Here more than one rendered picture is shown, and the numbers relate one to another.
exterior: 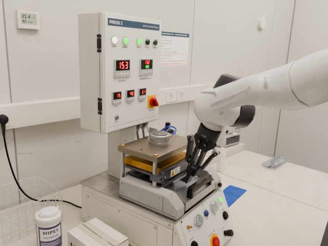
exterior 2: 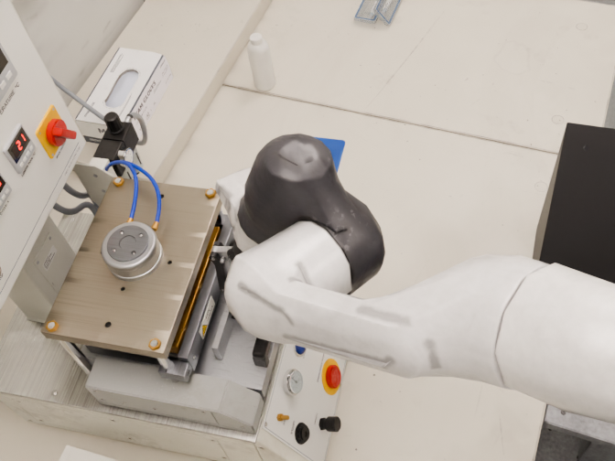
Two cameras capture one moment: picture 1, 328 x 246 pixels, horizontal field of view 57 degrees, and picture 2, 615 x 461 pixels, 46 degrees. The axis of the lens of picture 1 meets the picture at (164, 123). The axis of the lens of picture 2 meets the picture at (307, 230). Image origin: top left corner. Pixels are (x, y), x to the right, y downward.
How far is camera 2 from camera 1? 0.68 m
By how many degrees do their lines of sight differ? 43
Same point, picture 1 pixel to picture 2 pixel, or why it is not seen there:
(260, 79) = (418, 351)
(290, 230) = (459, 246)
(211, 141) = not seen: hidden behind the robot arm
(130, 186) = (121, 396)
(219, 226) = not seen: hidden behind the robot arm
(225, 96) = (321, 338)
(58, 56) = not seen: outside the picture
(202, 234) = (306, 392)
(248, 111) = (370, 267)
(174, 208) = (243, 423)
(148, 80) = (15, 101)
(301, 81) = (534, 392)
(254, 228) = (390, 274)
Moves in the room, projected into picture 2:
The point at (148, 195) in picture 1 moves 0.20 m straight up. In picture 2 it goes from (174, 408) to (132, 348)
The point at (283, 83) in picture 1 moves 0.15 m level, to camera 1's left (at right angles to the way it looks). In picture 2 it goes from (483, 371) to (311, 447)
